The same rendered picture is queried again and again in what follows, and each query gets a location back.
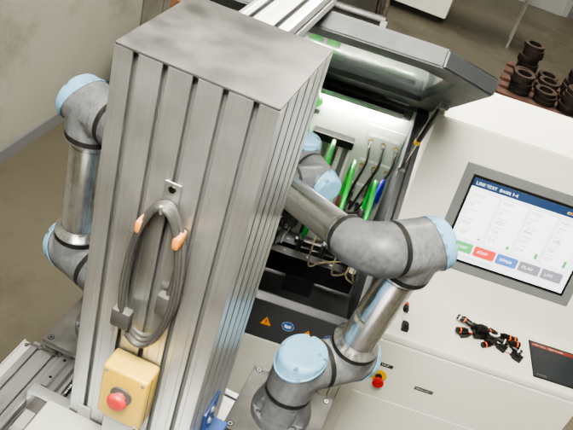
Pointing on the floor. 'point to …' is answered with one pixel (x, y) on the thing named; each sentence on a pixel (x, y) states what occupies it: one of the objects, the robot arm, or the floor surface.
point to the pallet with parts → (562, 93)
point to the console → (469, 288)
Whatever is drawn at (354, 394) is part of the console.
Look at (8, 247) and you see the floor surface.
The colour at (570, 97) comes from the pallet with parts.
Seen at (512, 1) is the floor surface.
